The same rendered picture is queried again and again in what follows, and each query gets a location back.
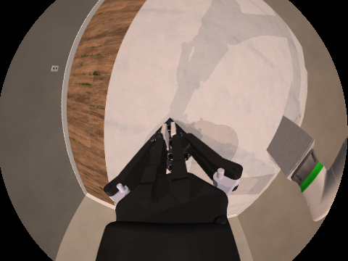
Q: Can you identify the black square panel with knobs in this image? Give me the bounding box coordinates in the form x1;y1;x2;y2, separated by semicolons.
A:
147;118;191;172

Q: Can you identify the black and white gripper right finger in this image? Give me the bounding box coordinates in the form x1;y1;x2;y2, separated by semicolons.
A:
171;122;243;203

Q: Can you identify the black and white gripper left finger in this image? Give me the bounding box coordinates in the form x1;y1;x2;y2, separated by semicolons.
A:
104;123;169;206

